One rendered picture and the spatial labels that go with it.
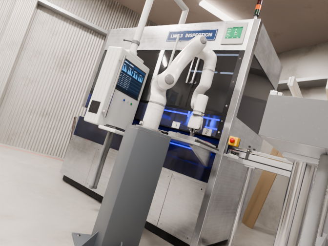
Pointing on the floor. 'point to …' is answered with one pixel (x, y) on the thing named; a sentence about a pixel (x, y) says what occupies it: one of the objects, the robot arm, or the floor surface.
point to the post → (196, 238)
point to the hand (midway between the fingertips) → (192, 135)
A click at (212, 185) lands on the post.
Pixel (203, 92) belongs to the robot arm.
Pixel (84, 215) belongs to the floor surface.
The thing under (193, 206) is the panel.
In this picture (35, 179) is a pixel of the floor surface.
